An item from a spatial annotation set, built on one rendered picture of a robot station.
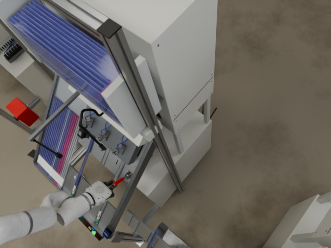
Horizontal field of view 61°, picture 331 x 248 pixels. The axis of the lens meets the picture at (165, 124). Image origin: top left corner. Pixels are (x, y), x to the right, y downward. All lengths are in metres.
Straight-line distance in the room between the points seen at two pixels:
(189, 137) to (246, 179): 0.77
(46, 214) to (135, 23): 0.79
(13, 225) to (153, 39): 0.78
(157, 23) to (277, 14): 2.55
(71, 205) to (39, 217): 0.19
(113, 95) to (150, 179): 1.08
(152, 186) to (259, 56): 1.76
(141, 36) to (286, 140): 1.95
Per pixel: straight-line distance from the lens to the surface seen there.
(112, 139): 1.34
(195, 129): 1.87
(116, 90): 0.79
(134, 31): 0.88
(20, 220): 1.16
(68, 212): 1.34
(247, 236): 2.37
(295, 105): 2.75
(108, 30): 0.64
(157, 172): 1.80
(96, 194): 1.42
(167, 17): 0.89
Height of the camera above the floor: 2.35
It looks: 65 degrees down
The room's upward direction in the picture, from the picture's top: 18 degrees counter-clockwise
